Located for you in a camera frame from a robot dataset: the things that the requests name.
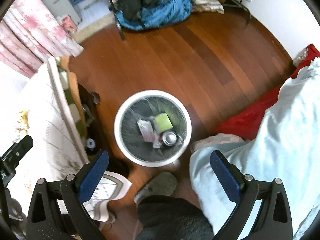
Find red soda can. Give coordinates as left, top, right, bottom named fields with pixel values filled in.
left=162, top=130, right=177, bottom=146

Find silver cosmetic box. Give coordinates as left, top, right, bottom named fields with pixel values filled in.
left=137, top=119, right=162, bottom=148

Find green cardboard box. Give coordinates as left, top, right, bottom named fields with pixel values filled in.
left=153, top=113, right=173, bottom=133

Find white round trash bin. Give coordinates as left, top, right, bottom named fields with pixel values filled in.
left=114, top=90, right=192, bottom=167

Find white patterned tablecloth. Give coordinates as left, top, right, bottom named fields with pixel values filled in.
left=0, top=56, right=133, bottom=223

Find light blue trouser leg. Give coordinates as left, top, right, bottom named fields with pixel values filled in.
left=189, top=58, right=319, bottom=239

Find red blanket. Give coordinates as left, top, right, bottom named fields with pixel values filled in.
left=213, top=44, right=319, bottom=140

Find grey slipper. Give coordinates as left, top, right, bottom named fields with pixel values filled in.
left=133, top=171, right=178, bottom=204

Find pink floral curtain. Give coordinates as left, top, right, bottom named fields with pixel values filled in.
left=1, top=0, right=84, bottom=78

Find dark wooden table frame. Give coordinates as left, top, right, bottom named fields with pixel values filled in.
left=78, top=84, right=130, bottom=178

